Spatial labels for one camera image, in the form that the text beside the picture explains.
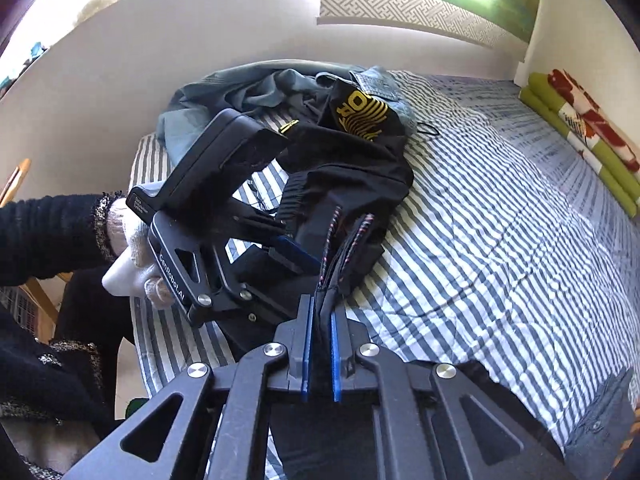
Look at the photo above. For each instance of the black garment yellow print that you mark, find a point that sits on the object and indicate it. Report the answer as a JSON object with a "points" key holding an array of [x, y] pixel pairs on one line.
{"points": [[342, 112]]}

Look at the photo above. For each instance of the folded green red blanket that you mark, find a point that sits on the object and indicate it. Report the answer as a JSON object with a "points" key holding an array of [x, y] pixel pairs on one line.
{"points": [[566, 106]]}

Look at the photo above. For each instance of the black shorts red stitching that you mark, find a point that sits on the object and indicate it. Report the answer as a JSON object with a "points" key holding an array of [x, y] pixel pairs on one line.
{"points": [[327, 169]]}

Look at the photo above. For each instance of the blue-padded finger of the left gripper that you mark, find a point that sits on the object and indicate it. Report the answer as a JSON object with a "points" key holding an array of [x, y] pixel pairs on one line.
{"points": [[287, 252]]}

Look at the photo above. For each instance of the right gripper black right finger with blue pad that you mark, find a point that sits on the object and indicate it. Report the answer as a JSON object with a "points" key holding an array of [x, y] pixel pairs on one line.
{"points": [[431, 421]]}

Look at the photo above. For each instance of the grey folded buttoned garment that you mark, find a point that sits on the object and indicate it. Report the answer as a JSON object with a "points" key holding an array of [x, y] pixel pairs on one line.
{"points": [[594, 443]]}

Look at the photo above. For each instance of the white gloved left hand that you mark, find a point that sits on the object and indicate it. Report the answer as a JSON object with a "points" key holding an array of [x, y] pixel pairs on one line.
{"points": [[134, 273]]}

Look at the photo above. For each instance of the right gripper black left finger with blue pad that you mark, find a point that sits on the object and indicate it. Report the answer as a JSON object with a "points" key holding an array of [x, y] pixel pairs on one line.
{"points": [[209, 423]]}

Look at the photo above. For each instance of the blue white striped bedspread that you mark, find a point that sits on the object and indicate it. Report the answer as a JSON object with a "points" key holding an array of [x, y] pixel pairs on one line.
{"points": [[508, 250]]}

